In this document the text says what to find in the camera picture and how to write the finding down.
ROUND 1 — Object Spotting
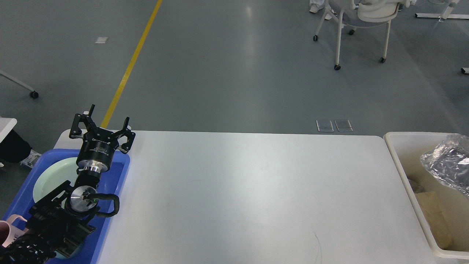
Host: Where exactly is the floor socket plate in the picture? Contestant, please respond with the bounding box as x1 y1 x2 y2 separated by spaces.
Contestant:
334 119 354 132
316 119 335 133

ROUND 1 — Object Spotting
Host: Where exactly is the left floor socket plate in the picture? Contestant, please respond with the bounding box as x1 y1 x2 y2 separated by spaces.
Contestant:
316 119 335 133

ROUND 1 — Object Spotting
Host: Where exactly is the person in black trousers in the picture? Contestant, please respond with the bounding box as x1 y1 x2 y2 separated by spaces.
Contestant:
0 130 42 168

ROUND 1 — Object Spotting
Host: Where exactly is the white plastic bin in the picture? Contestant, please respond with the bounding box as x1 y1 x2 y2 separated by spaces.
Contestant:
384 132 469 264

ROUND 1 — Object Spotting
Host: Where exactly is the mint green round plate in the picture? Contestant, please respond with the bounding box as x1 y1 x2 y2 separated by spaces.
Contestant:
33 157 78 202

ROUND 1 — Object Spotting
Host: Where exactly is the right floor socket plate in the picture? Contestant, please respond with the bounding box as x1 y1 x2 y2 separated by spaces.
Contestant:
334 119 354 132

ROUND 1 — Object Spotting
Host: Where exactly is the white side table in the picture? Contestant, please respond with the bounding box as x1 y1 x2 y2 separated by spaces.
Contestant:
0 117 17 142

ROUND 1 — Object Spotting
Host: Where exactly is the blue plastic tray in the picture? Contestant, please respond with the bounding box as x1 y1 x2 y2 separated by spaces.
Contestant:
1 149 130 264

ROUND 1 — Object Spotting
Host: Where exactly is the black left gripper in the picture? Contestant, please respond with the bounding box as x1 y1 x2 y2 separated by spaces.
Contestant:
69 104 136 175

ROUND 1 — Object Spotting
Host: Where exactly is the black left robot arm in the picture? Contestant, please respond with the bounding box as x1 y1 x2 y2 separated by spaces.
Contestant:
1 104 136 264

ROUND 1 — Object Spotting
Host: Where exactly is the white office chair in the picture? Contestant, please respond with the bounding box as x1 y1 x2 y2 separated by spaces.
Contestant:
313 0 416 70

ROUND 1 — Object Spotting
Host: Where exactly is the pink HOME mug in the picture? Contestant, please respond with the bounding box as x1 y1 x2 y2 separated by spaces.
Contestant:
0 214 28 248

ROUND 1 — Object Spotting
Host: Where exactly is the aluminium foil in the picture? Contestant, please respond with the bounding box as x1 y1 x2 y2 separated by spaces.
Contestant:
420 133 469 198

